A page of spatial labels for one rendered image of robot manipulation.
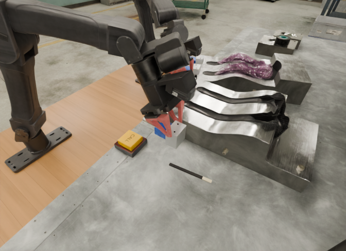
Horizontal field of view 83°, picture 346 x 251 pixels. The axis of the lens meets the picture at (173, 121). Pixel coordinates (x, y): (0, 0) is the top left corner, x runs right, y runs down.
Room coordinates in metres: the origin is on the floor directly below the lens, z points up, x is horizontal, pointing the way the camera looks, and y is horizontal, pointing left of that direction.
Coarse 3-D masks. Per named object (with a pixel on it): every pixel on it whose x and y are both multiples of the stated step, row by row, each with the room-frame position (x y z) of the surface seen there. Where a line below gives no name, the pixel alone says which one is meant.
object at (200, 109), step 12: (216, 96) 0.62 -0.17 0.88; (264, 96) 0.54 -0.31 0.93; (276, 96) 0.53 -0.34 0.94; (192, 108) 0.54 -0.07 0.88; (204, 108) 0.54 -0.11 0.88; (276, 108) 0.47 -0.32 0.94; (228, 120) 0.46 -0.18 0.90; (240, 120) 0.44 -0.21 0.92; (252, 120) 0.42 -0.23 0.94; (264, 120) 0.44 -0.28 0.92; (276, 120) 0.49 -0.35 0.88; (288, 120) 0.46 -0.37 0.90; (276, 132) 0.40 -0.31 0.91
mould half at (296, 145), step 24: (240, 96) 0.60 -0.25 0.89; (192, 120) 0.47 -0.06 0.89; (216, 120) 0.48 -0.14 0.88; (216, 144) 0.41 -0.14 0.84; (240, 144) 0.37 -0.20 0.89; (264, 144) 0.34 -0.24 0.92; (288, 144) 0.39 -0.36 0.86; (312, 144) 0.39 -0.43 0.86; (264, 168) 0.32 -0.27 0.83; (288, 168) 0.31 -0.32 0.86; (312, 168) 0.31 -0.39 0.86
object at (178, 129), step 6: (144, 120) 0.42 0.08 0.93; (162, 126) 0.39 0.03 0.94; (174, 126) 0.38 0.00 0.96; (180, 126) 0.38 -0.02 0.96; (156, 132) 0.38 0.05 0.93; (174, 132) 0.36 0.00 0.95; (180, 132) 0.35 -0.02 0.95; (168, 138) 0.35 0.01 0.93; (174, 138) 0.34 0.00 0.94; (180, 138) 0.36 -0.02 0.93; (168, 144) 0.35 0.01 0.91; (174, 144) 0.34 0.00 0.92
